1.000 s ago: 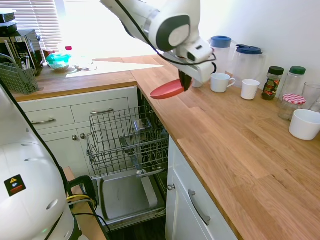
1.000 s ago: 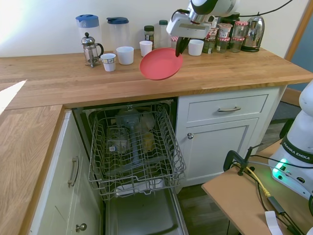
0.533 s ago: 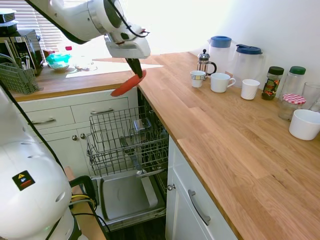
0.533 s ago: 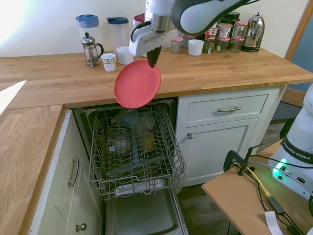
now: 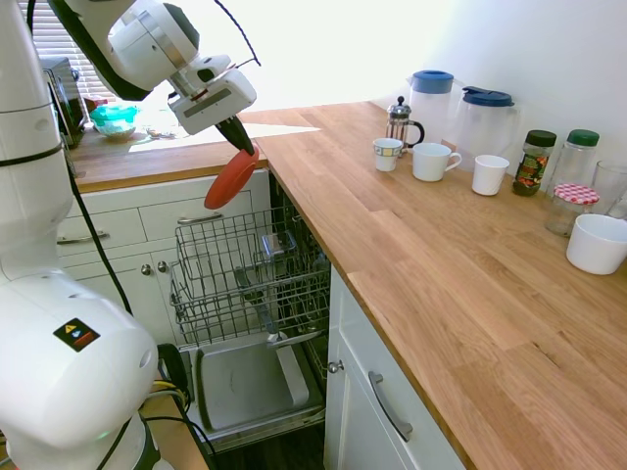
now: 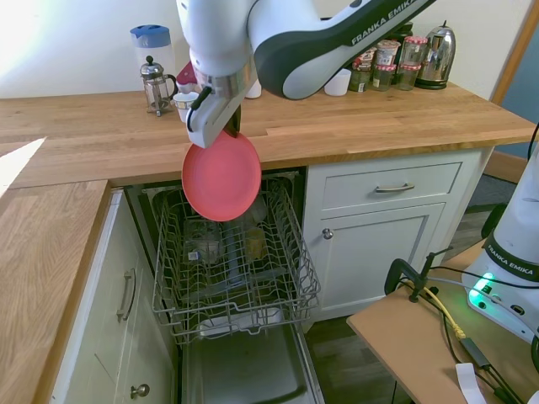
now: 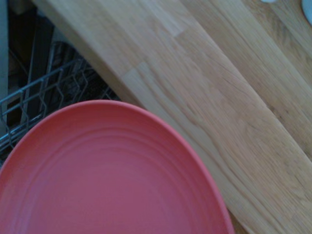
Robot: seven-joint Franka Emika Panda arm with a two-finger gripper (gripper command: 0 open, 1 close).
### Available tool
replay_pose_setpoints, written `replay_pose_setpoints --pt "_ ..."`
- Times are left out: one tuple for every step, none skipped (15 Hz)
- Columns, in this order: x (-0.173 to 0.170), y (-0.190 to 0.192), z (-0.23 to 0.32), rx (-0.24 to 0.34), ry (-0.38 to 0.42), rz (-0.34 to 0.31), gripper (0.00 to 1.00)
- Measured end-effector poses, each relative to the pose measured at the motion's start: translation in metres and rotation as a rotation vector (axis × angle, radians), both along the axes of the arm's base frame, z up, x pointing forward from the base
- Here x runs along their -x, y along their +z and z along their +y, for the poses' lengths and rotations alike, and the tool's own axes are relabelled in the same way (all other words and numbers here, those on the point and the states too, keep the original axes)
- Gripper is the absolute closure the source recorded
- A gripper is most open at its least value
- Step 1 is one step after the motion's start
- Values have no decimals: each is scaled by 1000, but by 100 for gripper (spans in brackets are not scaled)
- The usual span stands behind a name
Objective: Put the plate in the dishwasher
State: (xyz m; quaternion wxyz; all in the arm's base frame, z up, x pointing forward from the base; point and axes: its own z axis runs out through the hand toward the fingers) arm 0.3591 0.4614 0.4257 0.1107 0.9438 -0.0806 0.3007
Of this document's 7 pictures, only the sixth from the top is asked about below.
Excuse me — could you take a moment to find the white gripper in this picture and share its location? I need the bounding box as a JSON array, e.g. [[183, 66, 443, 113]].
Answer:
[[186, 86, 245, 149]]

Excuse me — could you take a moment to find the red plastic plate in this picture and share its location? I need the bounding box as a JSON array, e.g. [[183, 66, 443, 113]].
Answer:
[[181, 130, 262, 223]]

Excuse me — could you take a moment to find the white mug by plate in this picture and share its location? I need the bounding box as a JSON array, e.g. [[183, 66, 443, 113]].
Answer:
[[323, 68, 353, 97]]

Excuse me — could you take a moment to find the grey dishwasher spray tube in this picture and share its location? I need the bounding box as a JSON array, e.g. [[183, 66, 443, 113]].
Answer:
[[222, 221, 249, 284]]

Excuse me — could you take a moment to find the steel dishwasher door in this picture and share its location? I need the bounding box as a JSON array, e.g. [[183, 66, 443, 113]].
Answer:
[[179, 322, 325, 404]]

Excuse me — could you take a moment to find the small patterned white cup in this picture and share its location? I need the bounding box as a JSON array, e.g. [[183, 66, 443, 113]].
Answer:
[[173, 92, 199, 124]]

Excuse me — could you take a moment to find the glass metal French press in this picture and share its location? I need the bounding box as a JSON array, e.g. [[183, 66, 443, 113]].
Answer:
[[140, 56, 179, 118]]

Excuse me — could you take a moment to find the clear pitcher light blue lid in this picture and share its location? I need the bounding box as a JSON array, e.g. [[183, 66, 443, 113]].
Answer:
[[130, 24, 173, 92]]

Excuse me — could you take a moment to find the yellowish drinking glass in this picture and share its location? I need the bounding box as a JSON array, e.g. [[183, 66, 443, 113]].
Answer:
[[246, 225, 267, 258]]

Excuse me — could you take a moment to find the clear glass food container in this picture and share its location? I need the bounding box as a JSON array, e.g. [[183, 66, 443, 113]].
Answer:
[[183, 217, 225, 264]]

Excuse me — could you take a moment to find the green glass jar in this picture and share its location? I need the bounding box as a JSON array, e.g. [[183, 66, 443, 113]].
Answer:
[[349, 67, 372, 93]]

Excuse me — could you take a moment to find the printed pot red label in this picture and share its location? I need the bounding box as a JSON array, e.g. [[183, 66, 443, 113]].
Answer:
[[352, 46, 378, 72]]

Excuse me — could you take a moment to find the glass jar checkered lid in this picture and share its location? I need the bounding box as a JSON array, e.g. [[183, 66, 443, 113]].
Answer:
[[396, 62, 422, 92], [372, 63, 398, 93]]

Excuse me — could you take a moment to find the white printed yoghurt pot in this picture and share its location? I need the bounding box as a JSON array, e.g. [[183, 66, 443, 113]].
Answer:
[[376, 40, 402, 67]]

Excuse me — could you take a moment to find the tall jar checkered lid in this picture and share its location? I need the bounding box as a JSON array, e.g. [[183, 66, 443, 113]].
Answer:
[[403, 35, 429, 66]]

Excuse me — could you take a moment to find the white cabinet with drawer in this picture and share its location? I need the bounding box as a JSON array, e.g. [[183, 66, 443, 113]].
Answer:
[[302, 146, 494, 325]]

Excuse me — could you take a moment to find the stainless steel kettle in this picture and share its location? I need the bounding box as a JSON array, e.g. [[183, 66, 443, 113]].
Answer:
[[414, 19, 457, 90]]

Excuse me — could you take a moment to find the black screw clamp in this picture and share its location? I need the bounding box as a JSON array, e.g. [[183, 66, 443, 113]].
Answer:
[[385, 247, 455, 305]]

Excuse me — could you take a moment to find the white corner cabinet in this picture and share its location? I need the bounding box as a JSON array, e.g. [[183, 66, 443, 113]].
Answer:
[[50, 189, 178, 404]]

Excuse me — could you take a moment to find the white paper strip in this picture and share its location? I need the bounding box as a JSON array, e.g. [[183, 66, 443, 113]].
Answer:
[[456, 362, 489, 404]]

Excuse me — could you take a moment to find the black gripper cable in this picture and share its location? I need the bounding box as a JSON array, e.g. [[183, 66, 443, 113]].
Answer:
[[186, 86, 211, 132]]

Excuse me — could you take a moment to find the grey wire dishwasher rack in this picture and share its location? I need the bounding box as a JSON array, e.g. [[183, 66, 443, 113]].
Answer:
[[151, 176, 322, 345]]

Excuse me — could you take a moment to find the curved metal drawer handle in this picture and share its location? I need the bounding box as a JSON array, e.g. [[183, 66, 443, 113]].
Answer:
[[116, 268, 136, 323], [376, 183, 416, 194]]

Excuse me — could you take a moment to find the wooden door frame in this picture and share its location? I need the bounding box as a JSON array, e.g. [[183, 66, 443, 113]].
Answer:
[[490, 0, 539, 127]]

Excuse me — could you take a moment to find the yellow network cable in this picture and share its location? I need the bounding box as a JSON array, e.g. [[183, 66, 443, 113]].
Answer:
[[423, 285, 467, 340]]

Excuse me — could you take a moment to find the black cable with adapter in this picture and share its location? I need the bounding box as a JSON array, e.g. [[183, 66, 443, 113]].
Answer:
[[441, 313, 523, 404]]

